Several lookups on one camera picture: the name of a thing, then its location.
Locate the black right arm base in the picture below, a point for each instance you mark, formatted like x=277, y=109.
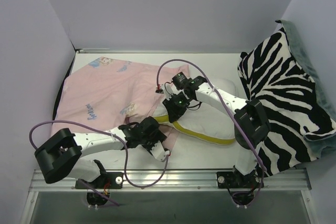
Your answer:
x=234, y=180

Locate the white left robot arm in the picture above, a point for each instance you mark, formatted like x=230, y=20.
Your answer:
x=62, y=155

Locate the zebra print pillow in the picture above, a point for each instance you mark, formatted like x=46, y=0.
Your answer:
x=270, y=74

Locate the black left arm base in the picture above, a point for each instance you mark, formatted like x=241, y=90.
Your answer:
x=108, y=180

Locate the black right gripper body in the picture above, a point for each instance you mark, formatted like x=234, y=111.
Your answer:
x=172, y=109

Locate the pink pillowcase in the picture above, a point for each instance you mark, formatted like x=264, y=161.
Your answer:
x=108, y=92

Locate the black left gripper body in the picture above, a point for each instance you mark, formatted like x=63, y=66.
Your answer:
x=148, y=143

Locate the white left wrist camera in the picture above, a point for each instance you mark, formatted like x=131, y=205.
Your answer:
x=159, y=152

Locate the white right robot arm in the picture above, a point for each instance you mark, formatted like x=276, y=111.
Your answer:
x=251, y=125

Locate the white pillow yellow trim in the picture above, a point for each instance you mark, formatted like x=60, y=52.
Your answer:
x=201, y=121

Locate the aluminium front rail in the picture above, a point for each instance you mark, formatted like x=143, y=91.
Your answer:
x=182, y=180

